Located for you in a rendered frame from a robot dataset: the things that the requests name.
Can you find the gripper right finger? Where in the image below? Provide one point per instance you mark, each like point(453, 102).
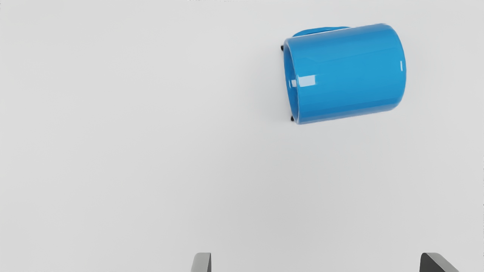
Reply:
point(435, 264)

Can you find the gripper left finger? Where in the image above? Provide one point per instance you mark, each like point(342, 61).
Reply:
point(202, 263)

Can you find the blue glossy mug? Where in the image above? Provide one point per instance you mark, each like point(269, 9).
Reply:
point(348, 75)

